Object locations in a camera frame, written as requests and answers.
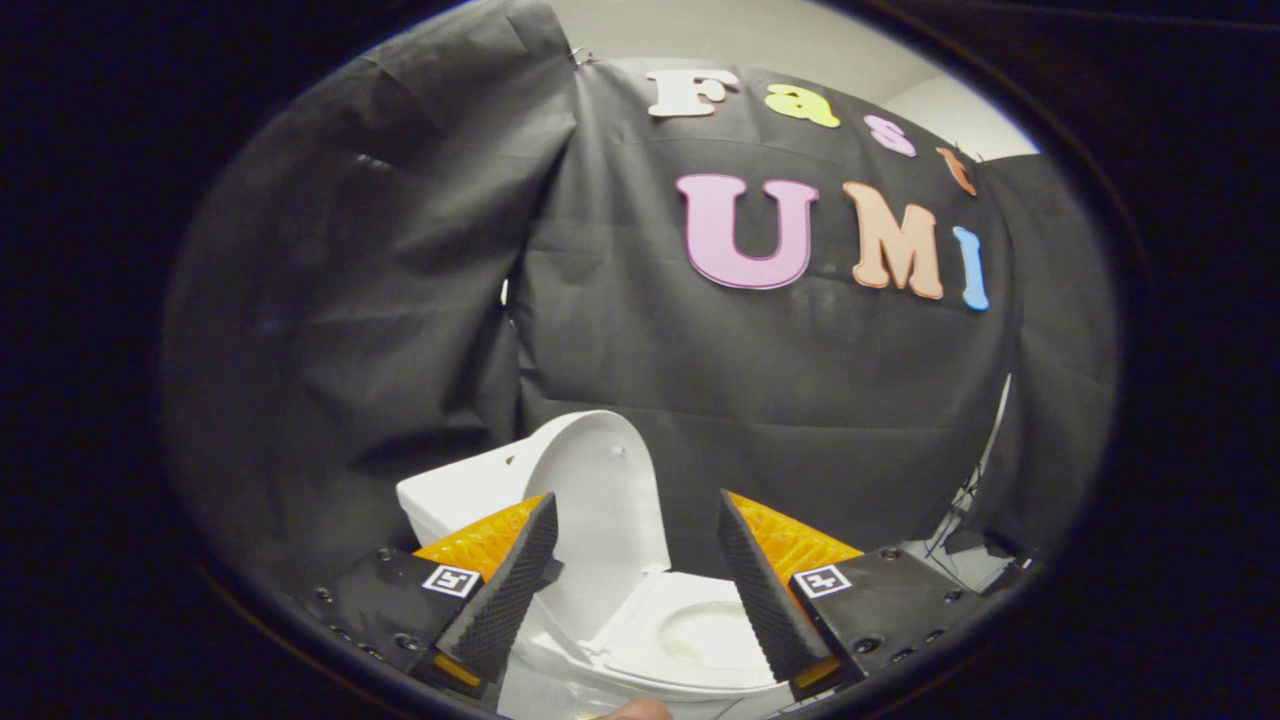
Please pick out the thin metal stand pole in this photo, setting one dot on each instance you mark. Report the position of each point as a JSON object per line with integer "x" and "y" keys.
{"x": 988, "y": 450}

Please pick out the white toilet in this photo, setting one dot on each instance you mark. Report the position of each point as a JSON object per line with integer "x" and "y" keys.
{"x": 460, "y": 490}

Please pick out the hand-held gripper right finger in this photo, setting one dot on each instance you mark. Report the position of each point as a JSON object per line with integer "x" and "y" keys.
{"x": 765, "y": 590}

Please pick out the black backdrop cloth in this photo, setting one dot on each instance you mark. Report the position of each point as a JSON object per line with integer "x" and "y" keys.
{"x": 760, "y": 400}

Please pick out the white toilet seat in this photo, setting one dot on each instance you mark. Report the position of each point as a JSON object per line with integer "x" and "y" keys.
{"x": 650, "y": 625}

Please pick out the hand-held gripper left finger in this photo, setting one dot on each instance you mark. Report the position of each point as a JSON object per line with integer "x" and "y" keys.
{"x": 505, "y": 590}

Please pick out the white toilet lid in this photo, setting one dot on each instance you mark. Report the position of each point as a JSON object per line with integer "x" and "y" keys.
{"x": 610, "y": 500}

